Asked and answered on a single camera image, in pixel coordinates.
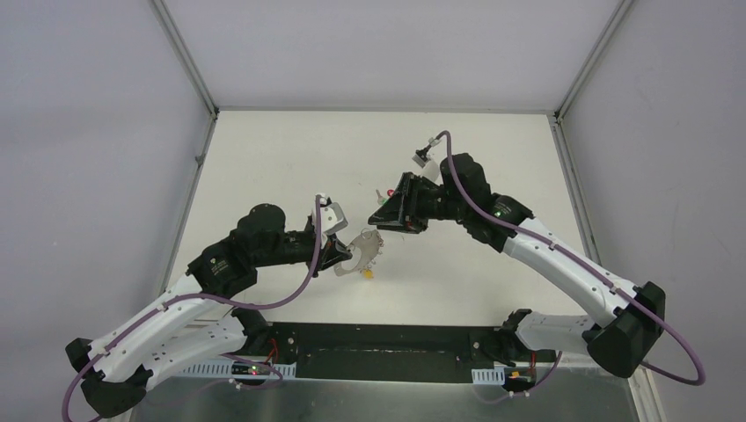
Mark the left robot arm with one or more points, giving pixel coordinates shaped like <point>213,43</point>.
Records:
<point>199,317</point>

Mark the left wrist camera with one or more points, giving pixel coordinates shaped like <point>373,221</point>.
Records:
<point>330,217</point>

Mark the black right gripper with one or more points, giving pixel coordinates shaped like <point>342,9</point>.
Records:
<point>389,217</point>

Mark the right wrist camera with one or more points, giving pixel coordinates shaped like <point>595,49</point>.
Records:
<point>429,167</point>

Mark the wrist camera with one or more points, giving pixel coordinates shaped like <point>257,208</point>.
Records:
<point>330,217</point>
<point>429,167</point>

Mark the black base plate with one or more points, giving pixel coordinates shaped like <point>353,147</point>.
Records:
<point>388,353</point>

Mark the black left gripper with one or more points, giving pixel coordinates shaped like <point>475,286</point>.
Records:
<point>332,251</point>

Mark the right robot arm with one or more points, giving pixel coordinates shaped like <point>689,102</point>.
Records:
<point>618,326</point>

